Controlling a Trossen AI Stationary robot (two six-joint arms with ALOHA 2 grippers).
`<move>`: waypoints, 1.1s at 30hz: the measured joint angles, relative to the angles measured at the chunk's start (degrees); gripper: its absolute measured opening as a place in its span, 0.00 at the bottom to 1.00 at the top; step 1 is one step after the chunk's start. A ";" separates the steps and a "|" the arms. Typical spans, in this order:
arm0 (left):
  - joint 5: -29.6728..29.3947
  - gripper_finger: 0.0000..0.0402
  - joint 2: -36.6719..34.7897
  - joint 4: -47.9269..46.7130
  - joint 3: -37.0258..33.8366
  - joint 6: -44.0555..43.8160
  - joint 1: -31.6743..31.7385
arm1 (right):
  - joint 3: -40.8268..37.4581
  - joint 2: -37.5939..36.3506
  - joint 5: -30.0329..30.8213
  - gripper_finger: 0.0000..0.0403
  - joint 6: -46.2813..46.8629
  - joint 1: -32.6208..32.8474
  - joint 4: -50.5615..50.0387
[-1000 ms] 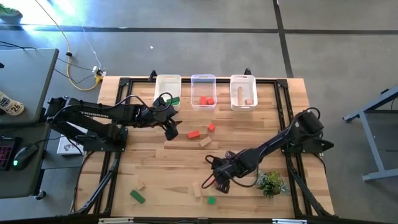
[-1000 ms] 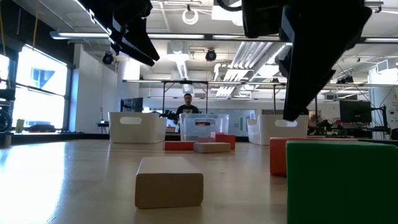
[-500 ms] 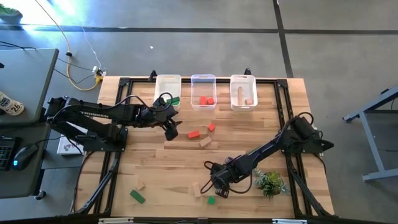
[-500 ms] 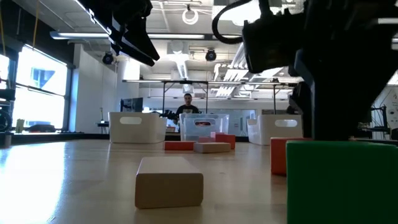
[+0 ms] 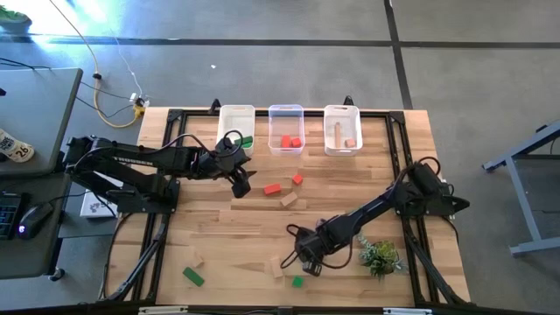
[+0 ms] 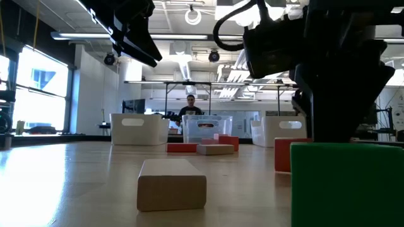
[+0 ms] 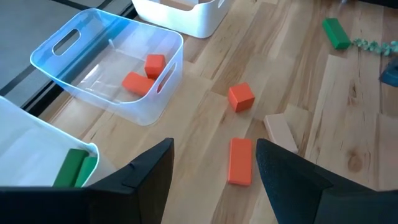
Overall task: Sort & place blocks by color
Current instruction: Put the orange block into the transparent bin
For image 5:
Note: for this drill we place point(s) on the small green wooden cube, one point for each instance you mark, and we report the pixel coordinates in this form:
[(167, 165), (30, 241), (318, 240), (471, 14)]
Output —
[(297, 282)]

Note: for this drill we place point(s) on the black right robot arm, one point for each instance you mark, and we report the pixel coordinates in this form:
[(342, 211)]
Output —
[(372, 207)]

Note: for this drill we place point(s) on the grey metal stand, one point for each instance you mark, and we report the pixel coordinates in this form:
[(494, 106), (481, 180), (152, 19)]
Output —
[(530, 227)]

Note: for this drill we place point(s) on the white packet printed 26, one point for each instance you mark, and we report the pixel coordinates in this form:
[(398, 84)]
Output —
[(17, 151)]

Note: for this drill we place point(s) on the light grey desk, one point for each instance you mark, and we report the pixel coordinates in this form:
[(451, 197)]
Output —
[(39, 109)]

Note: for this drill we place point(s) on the artificial green plant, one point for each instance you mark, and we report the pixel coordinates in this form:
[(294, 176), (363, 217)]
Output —
[(380, 258)]

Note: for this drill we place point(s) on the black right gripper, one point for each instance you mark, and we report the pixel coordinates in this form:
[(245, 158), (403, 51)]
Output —
[(310, 249)]

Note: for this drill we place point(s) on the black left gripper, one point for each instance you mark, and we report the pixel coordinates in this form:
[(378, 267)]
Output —
[(223, 164)]

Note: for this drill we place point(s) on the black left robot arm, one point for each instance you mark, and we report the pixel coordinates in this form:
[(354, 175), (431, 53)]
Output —
[(153, 159)]

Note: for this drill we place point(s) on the long natural wooden plank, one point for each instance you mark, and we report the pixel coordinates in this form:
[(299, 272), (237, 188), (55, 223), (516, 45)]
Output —
[(338, 135)]

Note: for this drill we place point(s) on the black computer mouse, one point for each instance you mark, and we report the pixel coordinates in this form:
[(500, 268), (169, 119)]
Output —
[(35, 219)]

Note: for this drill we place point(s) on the black caster wheel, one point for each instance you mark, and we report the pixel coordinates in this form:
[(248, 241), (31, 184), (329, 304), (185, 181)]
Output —
[(57, 275)]

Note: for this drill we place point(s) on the small red wooden cube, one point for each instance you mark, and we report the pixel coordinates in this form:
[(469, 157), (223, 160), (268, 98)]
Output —
[(297, 179), (296, 142)]

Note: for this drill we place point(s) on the yellow power connector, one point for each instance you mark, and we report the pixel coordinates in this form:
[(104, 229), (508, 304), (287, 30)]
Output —
[(139, 111)]

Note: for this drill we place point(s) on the dark grey desk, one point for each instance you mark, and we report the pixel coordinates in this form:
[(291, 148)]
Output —
[(39, 262)]

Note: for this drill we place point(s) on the black backlit keyboard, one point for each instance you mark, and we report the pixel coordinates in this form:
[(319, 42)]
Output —
[(9, 216)]

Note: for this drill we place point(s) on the natural wooden block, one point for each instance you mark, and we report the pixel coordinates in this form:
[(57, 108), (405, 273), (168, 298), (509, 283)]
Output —
[(289, 199), (276, 267)]

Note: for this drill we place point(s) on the small natural wooden cube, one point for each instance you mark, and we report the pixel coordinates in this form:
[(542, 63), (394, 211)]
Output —
[(350, 142), (197, 260)]

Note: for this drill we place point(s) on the clear plastic bin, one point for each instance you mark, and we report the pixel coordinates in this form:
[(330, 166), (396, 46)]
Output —
[(286, 124)]

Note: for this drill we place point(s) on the white power adapter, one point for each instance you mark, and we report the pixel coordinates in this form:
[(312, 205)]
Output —
[(133, 96)]

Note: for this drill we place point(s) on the white plastic bin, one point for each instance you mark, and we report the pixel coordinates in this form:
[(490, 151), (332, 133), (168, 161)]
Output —
[(350, 127), (236, 122)]

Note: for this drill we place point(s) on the black aluminium table frame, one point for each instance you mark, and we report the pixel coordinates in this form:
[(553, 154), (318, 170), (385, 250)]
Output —
[(376, 114)]

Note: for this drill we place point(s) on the person's green shoe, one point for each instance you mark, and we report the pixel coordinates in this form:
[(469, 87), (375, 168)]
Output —
[(13, 17)]

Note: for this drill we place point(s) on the silver metal bracket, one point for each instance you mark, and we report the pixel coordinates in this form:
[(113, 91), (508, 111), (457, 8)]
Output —
[(162, 310), (407, 311)]

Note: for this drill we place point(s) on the red wooden block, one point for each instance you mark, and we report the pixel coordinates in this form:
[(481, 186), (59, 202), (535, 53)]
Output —
[(272, 188), (286, 141)]

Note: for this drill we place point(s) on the white printed box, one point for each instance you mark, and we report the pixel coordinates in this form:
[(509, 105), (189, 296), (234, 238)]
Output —
[(94, 207)]

